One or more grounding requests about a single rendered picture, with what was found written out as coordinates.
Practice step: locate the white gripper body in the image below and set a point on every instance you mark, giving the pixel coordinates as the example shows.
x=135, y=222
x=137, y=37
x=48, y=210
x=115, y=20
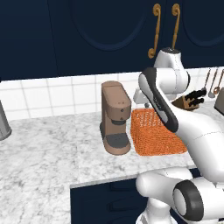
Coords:
x=140, y=96

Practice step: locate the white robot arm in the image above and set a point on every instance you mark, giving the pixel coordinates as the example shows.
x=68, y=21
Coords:
x=201, y=137

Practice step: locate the orange woven basket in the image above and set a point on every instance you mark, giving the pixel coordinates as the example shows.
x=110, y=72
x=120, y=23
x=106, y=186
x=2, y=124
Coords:
x=151, y=137

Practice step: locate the navy cabinet door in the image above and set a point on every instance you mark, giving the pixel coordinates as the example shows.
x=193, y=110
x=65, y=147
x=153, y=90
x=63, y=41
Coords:
x=110, y=35
x=201, y=29
x=24, y=38

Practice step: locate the navy drawer cabinet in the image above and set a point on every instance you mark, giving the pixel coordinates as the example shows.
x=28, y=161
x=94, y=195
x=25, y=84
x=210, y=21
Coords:
x=96, y=204

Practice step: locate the brown coffee machine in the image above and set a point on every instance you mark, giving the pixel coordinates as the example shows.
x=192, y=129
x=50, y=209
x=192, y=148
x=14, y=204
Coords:
x=114, y=116

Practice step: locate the wooden knife block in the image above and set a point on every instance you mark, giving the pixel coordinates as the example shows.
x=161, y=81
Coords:
x=186, y=102

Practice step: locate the hanging metal spoon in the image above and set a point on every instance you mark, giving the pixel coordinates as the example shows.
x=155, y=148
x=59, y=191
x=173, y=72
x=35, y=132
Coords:
x=212, y=87

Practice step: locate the hanging copper spoon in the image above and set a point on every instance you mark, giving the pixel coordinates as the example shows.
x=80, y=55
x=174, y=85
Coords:
x=218, y=86

